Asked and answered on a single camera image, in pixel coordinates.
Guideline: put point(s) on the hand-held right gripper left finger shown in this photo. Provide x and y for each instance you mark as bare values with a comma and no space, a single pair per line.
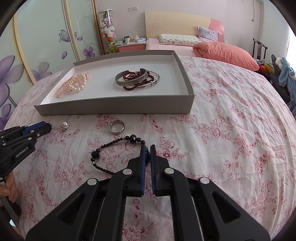
143,183

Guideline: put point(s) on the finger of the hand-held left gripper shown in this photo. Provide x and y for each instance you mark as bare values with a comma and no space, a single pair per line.
44,130
34,128

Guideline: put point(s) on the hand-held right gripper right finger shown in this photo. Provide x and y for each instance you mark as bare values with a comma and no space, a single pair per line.
153,183

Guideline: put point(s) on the pearl earring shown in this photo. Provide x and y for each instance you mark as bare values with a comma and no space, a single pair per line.
66,125

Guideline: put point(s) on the grey cardboard tray box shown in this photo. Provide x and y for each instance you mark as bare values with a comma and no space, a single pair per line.
104,92

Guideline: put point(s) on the silver cuff bangle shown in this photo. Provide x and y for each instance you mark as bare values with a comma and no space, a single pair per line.
129,83

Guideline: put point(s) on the thin silver bangle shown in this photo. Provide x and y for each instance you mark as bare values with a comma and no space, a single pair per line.
157,77

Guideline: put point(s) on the person's left hand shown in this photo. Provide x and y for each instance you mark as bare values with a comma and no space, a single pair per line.
11,187

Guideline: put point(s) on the pink floral bed sheet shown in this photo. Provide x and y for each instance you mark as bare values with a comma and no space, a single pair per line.
231,139

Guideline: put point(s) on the flower print sliding wardrobe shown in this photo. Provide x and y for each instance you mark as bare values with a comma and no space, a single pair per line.
46,23

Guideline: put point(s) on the green yellow plush toy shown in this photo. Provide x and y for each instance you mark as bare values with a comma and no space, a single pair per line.
112,47

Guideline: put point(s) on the pink nightstand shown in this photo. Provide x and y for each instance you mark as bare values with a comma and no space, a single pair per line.
131,47

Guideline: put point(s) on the mug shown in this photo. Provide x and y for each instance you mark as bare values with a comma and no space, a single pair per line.
127,40

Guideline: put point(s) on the clear tube of plush toys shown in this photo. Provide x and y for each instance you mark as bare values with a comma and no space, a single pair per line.
107,23

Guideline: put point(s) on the pink mattress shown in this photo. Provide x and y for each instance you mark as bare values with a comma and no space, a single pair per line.
166,47

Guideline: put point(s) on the white floral pillow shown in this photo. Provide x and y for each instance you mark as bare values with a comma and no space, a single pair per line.
178,39

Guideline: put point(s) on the orange duvet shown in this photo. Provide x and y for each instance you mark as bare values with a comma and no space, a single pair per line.
224,55

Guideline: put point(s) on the black office chair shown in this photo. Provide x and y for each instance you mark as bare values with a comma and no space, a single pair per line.
277,85

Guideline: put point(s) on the lilac cushion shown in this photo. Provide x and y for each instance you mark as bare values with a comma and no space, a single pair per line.
208,33

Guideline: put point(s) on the pile of colourful toys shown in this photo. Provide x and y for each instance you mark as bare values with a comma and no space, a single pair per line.
266,68

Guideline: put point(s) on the cream pink bed headboard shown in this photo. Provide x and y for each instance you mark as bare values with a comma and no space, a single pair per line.
173,23

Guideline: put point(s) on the dark wooden chair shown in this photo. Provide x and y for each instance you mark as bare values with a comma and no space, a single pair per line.
259,49

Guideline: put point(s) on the blue plush robe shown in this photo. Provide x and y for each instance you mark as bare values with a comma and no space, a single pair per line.
286,74

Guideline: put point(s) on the white wall switch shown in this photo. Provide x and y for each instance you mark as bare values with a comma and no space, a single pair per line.
133,8

